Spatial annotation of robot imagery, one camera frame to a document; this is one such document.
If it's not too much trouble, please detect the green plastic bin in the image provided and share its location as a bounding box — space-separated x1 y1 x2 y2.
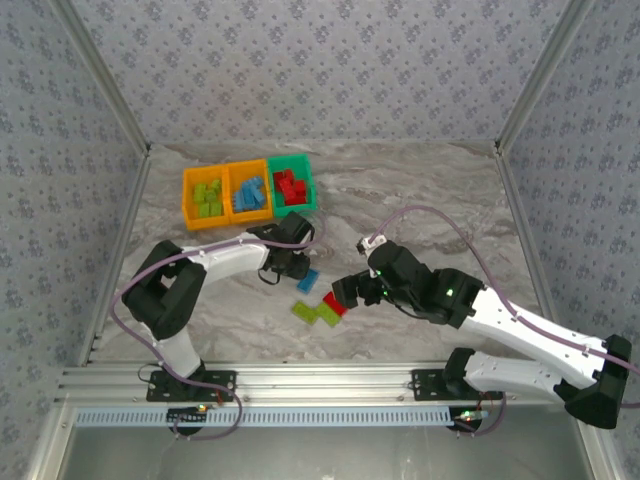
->
266 153 319 220

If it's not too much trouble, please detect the orange plastic bin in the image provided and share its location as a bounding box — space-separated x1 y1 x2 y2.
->
227 159 275 225
181 164 234 232

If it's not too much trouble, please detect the black controller board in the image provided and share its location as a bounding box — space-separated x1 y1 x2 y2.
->
166 406 210 436
451 407 490 435

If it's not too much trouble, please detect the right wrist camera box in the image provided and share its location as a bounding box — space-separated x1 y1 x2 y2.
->
355 234 386 277

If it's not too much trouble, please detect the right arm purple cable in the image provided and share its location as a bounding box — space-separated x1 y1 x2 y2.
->
369 204 640 437

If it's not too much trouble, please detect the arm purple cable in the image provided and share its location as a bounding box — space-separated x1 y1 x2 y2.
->
109 209 329 441
369 204 640 437

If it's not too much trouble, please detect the front aluminium frame rail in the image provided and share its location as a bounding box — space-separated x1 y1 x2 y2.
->
53 363 600 407

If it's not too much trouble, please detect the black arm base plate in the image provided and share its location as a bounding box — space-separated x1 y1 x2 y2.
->
146 368 238 403
410 368 504 401

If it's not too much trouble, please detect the slotted grey cable duct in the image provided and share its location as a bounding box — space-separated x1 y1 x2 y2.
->
73 405 454 428

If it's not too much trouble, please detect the aluminium side rail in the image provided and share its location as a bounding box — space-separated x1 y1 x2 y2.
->
496 149 572 365
77 149 154 367

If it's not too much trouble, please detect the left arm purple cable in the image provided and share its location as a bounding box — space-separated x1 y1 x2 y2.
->
109 209 329 441

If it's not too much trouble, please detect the aluminium frame post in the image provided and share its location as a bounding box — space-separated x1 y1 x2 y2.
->
493 0 597 156
49 0 153 156

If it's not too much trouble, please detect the aluminium frame leg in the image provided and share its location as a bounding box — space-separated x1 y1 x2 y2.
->
572 404 626 480
24 404 76 480

